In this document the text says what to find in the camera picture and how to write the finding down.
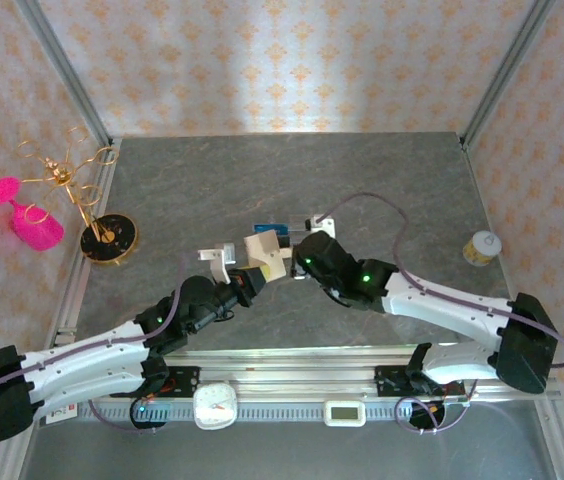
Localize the clear acrylic card holder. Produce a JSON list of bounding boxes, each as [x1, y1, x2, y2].
[[253, 221, 313, 239]]

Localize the white red label card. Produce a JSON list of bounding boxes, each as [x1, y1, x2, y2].
[[41, 402, 79, 426]]

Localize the white analog clock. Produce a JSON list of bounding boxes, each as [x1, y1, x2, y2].
[[192, 381, 239, 431]]

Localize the white digital timer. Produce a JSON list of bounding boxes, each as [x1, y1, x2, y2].
[[324, 399, 367, 428]]

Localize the yellow white can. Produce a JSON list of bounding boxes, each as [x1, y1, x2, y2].
[[463, 230, 503, 268]]

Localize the pink wine glass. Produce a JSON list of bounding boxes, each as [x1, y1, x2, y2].
[[0, 175, 66, 251]]

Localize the gold wire glass rack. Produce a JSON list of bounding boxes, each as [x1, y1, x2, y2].
[[15, 125, 141, 267]]

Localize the black round cable port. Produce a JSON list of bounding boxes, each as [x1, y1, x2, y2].
[[405, 401, 447, 434], [129, 398, 169, 432]]

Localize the aluminium side rail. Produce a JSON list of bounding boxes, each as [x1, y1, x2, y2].
[[51, 138, 124, 337]]

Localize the grey slotted cable duct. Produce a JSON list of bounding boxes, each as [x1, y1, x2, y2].
[[75, 401, 416, 422]]

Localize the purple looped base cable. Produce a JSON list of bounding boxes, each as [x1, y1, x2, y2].
[[85, 397, 169, 435], [394, 379, 481, 435]]

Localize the aluminium frame post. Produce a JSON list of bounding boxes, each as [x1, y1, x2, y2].
[[14, 0, 113, 146], [460, 0, 559, 150]]

